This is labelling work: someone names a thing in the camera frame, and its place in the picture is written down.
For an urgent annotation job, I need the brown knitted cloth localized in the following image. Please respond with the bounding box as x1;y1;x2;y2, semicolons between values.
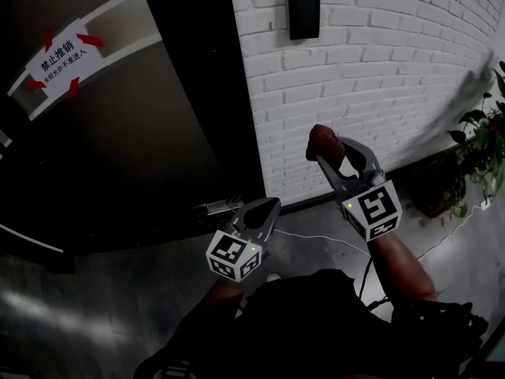
305;124;349;170

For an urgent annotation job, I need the person's black shirt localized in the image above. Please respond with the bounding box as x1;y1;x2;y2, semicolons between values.
133;268;488;379

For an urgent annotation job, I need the white paper sign, red tape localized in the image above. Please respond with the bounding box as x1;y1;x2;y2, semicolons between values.
24;17;107;99

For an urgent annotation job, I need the black wall access panel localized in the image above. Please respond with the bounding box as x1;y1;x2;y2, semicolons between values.
286;0;321;41

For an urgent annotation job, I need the person's right forearm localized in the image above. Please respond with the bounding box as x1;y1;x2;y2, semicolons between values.
365;234;438;304

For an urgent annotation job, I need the person's left forearm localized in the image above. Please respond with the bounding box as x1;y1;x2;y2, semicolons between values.
175;276;248;333

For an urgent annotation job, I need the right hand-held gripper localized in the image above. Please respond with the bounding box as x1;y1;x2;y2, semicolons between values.
314;136;404;243

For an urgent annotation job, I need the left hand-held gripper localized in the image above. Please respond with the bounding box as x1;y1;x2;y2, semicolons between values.
205;197;282;283

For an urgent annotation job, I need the white cable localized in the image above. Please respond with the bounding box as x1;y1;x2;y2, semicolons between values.
271;205;484;261

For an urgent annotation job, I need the green potted plant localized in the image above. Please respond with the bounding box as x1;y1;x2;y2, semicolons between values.
417;60;505;219

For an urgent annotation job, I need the black cable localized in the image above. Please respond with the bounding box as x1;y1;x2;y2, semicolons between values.
353;255;392;313

